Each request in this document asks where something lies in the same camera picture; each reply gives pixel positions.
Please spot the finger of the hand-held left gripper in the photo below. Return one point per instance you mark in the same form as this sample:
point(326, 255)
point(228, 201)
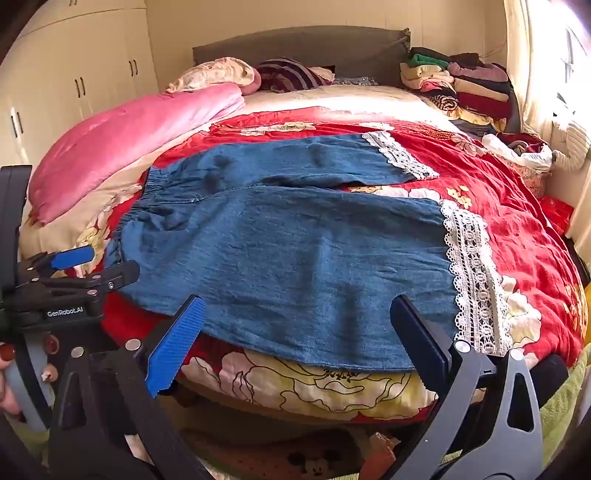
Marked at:
point(115, 276)
point(71, 257)

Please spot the pink quilt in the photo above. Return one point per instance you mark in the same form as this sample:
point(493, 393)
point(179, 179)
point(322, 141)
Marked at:
point(138, 134)

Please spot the green fleece garment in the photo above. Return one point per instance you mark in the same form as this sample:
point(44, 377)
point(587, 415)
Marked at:
point(568, 415)

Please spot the grey bed headboard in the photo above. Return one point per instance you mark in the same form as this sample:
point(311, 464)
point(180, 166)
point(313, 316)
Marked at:
point(323, 50)

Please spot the white knitted item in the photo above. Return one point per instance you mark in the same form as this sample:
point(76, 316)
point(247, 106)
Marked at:
point(575, 143)

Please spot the cream curtain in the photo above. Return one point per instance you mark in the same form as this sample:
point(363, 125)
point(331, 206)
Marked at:
point(535, 69)

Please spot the blue denim pants lace trim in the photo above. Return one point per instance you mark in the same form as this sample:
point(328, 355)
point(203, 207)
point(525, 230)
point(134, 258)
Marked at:
point(300, 258)

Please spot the red floral quilt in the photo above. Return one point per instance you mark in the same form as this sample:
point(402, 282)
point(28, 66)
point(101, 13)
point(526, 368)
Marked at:
point(485, 184)

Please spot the cream quilt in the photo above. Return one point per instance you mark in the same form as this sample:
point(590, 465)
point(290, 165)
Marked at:
point(323, 99)

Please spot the printed brown floor mat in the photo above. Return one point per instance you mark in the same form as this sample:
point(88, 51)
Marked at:
point(277, 452)

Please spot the pile of folded clothes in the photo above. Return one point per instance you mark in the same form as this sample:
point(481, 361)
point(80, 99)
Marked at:
point(475, 87)

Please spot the cream wardrobe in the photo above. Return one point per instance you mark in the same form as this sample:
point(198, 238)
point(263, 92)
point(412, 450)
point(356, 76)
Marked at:
point(69, 60)

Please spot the floral pillow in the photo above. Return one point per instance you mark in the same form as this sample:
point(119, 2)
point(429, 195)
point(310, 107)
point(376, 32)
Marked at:
point(217, 74)

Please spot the crumpled printed garment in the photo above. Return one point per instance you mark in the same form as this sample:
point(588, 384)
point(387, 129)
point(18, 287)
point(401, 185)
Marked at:
point(531, 159)

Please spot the dark striped cloth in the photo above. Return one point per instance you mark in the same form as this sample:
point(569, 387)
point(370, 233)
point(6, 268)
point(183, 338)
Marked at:
point(286, 76)

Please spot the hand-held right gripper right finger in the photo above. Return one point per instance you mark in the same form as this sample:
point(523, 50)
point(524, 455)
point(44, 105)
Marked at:
point(422, 346)

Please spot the window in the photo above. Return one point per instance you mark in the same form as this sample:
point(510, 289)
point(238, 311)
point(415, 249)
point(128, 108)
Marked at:
point(575, 55)

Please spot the person's left hand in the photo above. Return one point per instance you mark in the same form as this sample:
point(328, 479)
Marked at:
point(8, 392)

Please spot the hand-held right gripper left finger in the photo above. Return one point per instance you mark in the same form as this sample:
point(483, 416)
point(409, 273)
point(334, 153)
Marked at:
point(178, 346)

